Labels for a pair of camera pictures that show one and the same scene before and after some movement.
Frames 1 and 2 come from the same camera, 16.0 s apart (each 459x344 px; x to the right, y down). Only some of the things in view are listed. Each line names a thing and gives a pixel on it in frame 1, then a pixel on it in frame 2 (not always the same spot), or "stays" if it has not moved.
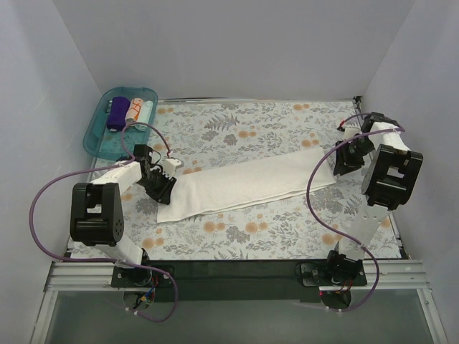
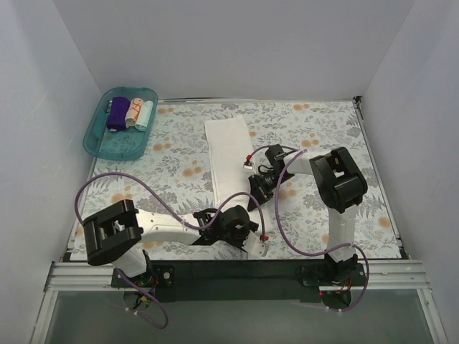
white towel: [247, 185] -> [229, 145]
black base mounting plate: [193, 281] stays
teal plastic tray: [101, 142] stays
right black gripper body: [345, 158] -> [258, 191]
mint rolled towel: [145, 115] stays
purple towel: [117, 115] stays
